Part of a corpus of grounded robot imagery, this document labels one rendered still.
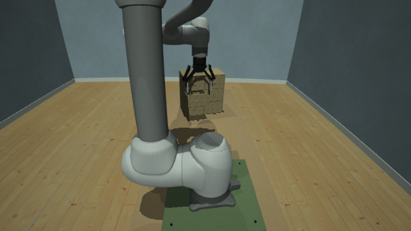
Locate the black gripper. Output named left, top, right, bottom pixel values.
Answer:
left=182, top=57, right=216, bottom=93

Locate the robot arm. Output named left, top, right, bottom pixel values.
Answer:
left=115, top=0, right=241, bottom=212

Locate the dark brown wooden chest of drawers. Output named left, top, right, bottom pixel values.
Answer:
left=179, top=68, right=225, bottom=117

